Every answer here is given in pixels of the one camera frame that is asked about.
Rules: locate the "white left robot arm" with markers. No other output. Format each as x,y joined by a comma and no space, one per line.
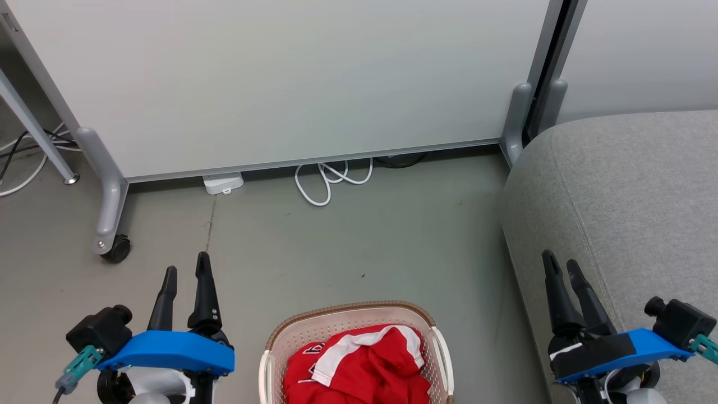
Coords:
150,399

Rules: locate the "short grey partition foot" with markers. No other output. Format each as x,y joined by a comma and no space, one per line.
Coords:
516,123
554,104

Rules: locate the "teal right camera connector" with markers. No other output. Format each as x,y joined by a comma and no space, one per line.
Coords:
707,348

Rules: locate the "narrow white partition panel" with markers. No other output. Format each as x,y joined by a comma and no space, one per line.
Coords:
645,50

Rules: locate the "grey metal table leg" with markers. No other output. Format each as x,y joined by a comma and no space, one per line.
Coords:
33,126

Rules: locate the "black caster wheel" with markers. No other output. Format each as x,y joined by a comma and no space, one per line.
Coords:
119,249

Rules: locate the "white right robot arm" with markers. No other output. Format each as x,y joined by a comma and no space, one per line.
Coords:
648,397

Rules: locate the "cream perforated laundry basket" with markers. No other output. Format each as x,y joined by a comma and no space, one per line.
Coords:
314,328

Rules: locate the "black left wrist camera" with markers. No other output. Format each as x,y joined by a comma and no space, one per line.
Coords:
101,331

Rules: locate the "teal left camera connector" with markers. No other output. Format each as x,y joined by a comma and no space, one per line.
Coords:
81,365

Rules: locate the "long grey partition foot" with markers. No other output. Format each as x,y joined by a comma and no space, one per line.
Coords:
109,185

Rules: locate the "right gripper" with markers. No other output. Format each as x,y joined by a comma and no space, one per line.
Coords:
645,376

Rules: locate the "red and white shirt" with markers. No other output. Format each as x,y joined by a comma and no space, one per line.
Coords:
364,370

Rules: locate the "teal camera connector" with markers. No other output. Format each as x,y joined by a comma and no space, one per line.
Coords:
707,348
81,365

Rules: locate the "large white partition panel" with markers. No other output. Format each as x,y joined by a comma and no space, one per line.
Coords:
280,78

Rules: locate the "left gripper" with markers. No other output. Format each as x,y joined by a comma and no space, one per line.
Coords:
151,384

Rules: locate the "grey fabric sofa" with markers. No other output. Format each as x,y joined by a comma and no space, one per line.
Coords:
634,196

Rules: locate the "white power adapter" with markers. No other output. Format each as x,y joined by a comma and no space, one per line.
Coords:
222,183

